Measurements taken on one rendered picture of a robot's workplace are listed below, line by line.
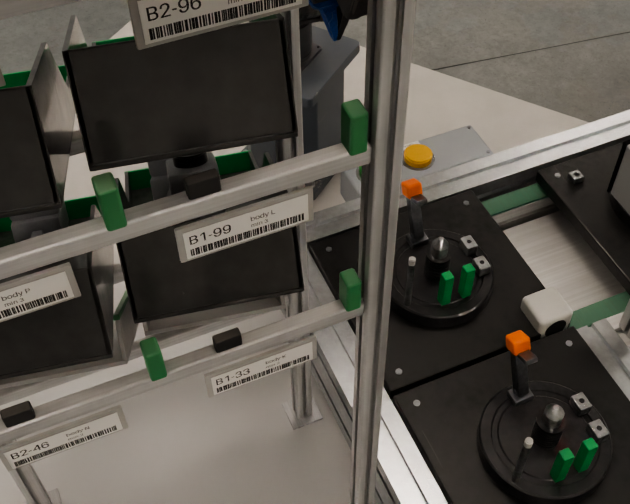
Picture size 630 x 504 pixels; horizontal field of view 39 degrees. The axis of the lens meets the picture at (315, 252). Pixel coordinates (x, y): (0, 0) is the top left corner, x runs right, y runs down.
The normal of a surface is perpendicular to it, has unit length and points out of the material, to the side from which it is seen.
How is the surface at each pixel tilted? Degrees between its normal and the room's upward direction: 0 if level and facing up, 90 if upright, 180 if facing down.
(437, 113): 0
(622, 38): 0
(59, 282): 90
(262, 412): 0
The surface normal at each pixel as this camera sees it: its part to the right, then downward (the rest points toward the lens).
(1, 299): 0.39, 0.70
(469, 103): -0.01, -0.64
